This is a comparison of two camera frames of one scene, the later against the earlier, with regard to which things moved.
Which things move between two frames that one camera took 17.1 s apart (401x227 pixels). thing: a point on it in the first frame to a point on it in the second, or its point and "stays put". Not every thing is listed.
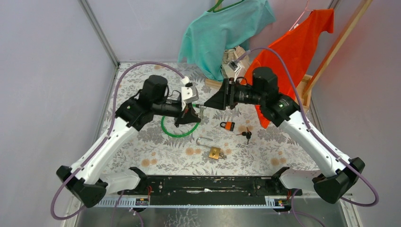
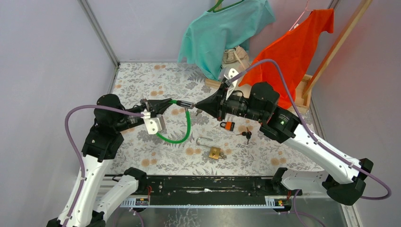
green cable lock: x=201 y=113 to x=187 y=105
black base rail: x=205 y=190 stays put
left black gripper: x=188 y=116 to x=160 y=106
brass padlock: x=214 y=152 stays put
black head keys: x=248 y=134 stays put
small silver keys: x=224 y=157 stays put
